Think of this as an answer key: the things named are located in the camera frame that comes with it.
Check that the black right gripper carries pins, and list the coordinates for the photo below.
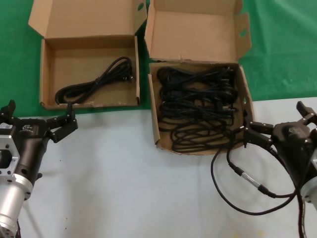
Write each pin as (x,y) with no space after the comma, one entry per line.
(297,148)

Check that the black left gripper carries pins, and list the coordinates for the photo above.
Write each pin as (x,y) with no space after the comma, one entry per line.
(31,141)

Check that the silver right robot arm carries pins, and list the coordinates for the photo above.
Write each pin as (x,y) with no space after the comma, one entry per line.
(311,192)

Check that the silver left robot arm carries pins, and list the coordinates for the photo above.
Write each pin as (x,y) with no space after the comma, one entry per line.
(10,198)

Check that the shallow open cardboard box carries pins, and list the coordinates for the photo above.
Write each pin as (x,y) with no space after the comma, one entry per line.
(74,64)

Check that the torn open cardboard box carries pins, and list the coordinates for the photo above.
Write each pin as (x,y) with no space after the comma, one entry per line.
(193,37)

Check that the green cloth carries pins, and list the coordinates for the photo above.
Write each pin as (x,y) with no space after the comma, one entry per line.
(15,49)

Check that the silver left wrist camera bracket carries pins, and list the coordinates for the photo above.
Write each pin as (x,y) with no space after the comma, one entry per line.
(7,148)

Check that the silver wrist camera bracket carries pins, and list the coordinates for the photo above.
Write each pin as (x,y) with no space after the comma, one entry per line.
(315,161)
(7,148)

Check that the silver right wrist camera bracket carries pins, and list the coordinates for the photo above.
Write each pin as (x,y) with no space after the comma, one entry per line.
(315,161)

